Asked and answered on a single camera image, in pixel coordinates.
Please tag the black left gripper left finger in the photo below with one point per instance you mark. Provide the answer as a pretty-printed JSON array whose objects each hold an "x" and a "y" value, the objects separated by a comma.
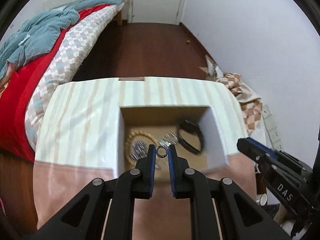
[{"x": 145, "y": 181}]

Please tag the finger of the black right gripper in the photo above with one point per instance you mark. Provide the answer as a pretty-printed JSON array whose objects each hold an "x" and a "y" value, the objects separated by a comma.
[
  {"x": 262, "y": 147},
  {"x": 257, "y": 152}
]

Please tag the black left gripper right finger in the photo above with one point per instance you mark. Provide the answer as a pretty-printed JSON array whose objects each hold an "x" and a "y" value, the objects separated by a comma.
[{"x": 179, "y": 186}]

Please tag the black smart band watch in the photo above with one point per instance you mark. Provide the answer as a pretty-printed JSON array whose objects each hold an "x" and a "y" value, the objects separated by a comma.
[{"x": 190, "y": 137}]

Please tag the white cardboard box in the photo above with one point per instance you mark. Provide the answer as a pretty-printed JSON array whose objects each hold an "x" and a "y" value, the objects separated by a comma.
[{"x": 140, "y": 127}]

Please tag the brown checkered cloth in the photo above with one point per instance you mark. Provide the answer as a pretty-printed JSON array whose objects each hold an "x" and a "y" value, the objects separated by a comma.
[{"x": 250, "y": 103}]

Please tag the striped and pink tablecloth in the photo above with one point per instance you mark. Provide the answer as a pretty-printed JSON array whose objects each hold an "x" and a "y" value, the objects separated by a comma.
[{"x": 100, "y": 128}]

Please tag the torn cardboard pieces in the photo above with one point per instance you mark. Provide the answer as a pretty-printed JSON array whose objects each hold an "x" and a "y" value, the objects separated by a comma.
[{"x": 212, "y": 70}]

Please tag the red bed blanket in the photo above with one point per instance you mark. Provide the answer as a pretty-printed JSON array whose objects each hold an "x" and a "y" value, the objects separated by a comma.
[{"x": 15, "y": 99}]

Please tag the white door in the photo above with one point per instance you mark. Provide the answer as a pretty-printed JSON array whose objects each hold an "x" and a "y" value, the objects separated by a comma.
[{"x": 155, "y": 11}]

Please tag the teal fleece blanket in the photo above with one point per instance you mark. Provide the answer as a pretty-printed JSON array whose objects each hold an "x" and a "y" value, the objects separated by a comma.
[{"x": 38, "y": 34}]

